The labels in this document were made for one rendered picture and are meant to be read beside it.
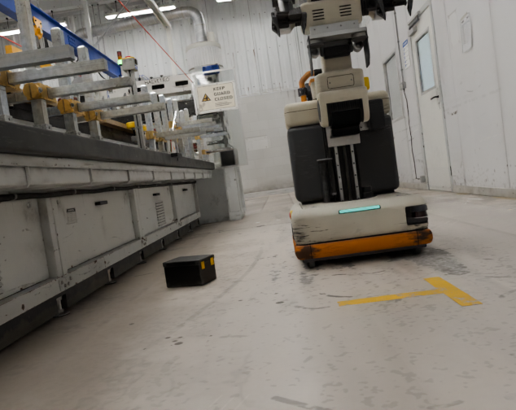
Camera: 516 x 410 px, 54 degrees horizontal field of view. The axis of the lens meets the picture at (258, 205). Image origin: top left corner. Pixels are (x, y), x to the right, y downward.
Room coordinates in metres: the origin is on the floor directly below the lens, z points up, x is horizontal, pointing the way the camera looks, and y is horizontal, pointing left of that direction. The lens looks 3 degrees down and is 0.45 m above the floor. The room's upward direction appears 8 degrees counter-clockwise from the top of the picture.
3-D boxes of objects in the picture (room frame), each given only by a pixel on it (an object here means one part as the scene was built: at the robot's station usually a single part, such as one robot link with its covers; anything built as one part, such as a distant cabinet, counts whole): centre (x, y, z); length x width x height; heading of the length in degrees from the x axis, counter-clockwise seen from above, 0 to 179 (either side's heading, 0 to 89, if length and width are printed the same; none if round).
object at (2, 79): (1.46, 0.67, 0.83); 0.14 x 0.06 x 0.05; 177
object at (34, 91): (1.70, 0.66, 0.83); 0.14 x 0.06 x 0.05; 177
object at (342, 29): (2.34, -0.45, 0.99); 0.28 x 0.16 x 0.22; 87
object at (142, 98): (1.97, 0.56, 0.81); 0.43 x 0.03 x 0.04; 87
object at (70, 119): (1.93, 0.65, 0.87); 0.04 x 0.04 x 0.48; 87
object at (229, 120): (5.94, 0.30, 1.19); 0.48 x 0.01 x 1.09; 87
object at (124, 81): (1.72, 0.57, 0.83); 0.43 x 0.03 x 0.04; 87
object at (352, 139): (2.46, -0.52, 0.68); 0.28 x 0.27 x 0.25; 87
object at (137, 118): (2.92, 0.61, 0.93); 0.05 x 0.05 x 0.45; 87
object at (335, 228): (2.63, -0.47, 0.16); 0.67 x 0.64 x 0.25; 177
